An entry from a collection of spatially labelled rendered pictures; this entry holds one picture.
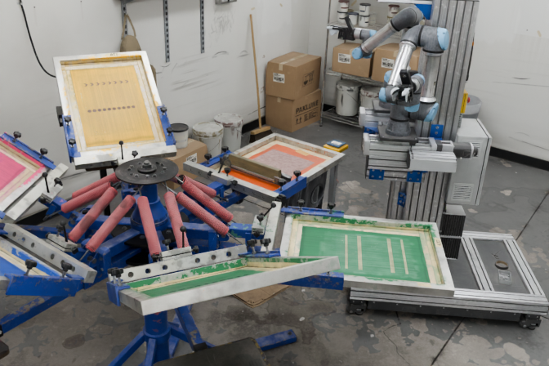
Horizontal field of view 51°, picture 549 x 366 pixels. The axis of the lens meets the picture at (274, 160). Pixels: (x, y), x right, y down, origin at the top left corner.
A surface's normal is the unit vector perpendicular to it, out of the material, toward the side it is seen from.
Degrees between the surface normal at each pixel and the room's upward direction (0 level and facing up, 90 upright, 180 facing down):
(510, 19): 90
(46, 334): 0
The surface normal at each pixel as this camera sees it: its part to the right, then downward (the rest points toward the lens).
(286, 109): -0.60, 0.30
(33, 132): 0.80, 0.27
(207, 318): 0.04, -0.91
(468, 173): -0.08, 0.41
